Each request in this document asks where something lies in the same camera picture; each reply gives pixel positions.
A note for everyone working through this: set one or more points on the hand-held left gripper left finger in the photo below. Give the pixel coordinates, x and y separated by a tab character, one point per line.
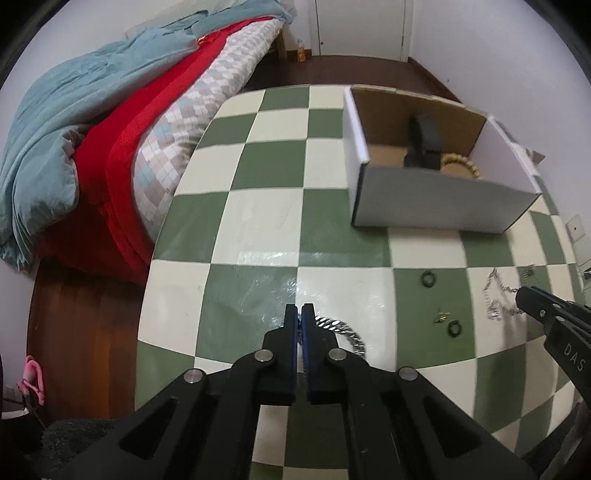
291	350

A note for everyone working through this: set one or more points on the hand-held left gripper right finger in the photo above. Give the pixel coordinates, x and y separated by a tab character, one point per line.
308	350

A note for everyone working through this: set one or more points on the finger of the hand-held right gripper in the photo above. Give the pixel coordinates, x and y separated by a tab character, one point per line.
570	350
531	300

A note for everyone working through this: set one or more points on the white cardboard box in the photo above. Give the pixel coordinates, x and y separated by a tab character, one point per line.
438	203

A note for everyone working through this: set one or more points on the small gold earring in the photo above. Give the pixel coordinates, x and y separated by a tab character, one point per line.
441	316

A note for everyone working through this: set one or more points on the black case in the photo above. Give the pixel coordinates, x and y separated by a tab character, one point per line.
425	138

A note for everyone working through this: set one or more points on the dark fuzzy cloth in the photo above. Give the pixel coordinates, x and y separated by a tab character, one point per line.
60	438

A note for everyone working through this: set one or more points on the pink slipper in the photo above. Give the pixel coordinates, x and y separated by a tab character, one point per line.
36	383

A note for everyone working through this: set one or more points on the checkered bed sheet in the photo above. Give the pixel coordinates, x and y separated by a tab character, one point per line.
194	110

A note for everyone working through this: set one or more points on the red blanket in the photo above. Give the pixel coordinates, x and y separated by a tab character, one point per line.
134	138

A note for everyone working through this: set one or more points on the small bottle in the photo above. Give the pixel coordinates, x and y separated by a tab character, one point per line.
302	51

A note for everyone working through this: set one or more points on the white door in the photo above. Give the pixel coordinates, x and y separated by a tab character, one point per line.
360	27

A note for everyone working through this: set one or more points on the bed with blankets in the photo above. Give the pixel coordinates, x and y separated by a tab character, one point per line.
83	92

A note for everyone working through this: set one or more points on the white wall socket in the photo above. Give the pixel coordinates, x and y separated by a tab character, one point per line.
577	228

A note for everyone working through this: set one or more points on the wooden bed frame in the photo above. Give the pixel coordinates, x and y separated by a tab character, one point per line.
280	46

